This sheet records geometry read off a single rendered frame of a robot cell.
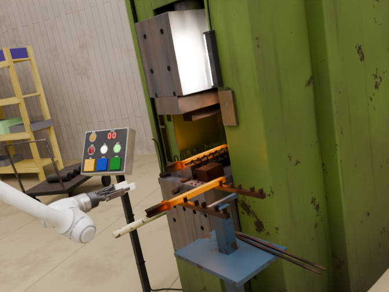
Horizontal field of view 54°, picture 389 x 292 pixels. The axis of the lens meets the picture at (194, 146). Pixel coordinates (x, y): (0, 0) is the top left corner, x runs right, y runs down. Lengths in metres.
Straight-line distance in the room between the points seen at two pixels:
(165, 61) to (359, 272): 1.62
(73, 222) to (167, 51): 0.92
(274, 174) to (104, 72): 5.62
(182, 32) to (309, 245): 1.29
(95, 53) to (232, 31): 5.57
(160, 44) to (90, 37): 5.34
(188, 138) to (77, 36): 5.36
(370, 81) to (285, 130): 0.70
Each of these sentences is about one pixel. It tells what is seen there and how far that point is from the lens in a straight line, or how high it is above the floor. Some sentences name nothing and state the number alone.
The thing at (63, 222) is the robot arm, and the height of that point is 1.02.
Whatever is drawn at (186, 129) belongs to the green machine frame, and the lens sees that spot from 2.30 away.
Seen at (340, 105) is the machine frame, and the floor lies 1.17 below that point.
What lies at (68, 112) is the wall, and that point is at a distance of 7.88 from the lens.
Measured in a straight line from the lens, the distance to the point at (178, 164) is 2.04.
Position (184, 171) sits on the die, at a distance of 2.05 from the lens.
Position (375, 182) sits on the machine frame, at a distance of 2.52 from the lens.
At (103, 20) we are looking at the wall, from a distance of 7.08.
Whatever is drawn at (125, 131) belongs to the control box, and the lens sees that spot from 2.35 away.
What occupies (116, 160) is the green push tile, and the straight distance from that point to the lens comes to 2.33.
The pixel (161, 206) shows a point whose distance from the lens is 1.57.
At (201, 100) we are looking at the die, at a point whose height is 1.31.
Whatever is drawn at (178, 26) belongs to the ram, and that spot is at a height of 1.69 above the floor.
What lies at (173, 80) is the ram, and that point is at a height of 1.44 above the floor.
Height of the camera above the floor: 1.53
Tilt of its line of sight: 13 degrees down
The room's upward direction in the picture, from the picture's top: 10 degrees counter-clockwise
